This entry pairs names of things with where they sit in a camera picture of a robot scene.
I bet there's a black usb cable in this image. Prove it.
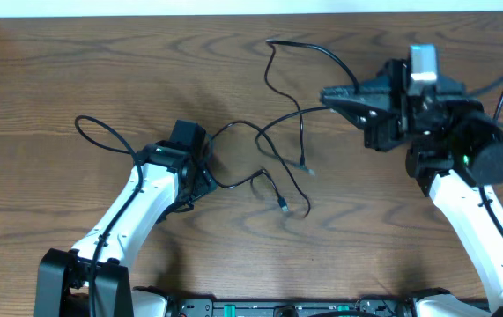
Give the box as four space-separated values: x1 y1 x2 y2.
254 38 362 177

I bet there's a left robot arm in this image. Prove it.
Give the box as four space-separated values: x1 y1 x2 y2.
34 120 217 316

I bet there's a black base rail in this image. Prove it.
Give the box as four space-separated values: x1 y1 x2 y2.
131 285 490 317

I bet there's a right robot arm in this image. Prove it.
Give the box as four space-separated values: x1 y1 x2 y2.
320 57 503 316

